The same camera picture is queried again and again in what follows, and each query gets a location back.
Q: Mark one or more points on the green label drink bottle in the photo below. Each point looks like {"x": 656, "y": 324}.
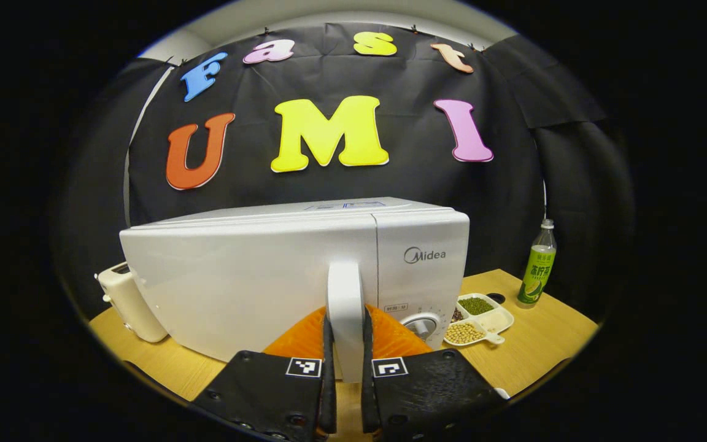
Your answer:
{"x": 537, "y": 270}

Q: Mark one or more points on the black desk grommet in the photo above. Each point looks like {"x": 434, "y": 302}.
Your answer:
{"x": 498, "y": 298}

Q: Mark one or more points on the pile of white grains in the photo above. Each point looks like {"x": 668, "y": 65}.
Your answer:
{"x": 494, "y": 321}

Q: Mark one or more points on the pile of yellow soybeans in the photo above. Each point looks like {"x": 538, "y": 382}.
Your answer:
{"x": 465, "y": 333}

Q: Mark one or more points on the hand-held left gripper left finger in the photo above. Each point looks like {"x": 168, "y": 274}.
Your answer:
{"x": 267, "y": 393}

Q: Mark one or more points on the white divided dish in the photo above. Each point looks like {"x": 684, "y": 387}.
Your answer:
{"x": 498, "y": 336}

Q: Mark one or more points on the white toaster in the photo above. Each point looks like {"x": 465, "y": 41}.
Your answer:
{"x": 129, "y": 307}

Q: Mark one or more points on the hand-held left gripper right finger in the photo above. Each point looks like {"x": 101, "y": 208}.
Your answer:
{"x": 433, "y": 393}

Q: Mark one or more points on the white microwave oven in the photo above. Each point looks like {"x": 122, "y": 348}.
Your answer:
{"x": 237, "y": 282}

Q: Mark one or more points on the pile of dark red beans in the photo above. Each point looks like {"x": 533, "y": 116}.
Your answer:
{"x": 457, "y": 315}

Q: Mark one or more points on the pile of green mung beans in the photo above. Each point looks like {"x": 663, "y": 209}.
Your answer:
{"x": 475, "y": 305}

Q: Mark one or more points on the white square food plate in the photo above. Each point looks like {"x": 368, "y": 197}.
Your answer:
{"x": 502, "y": 393}

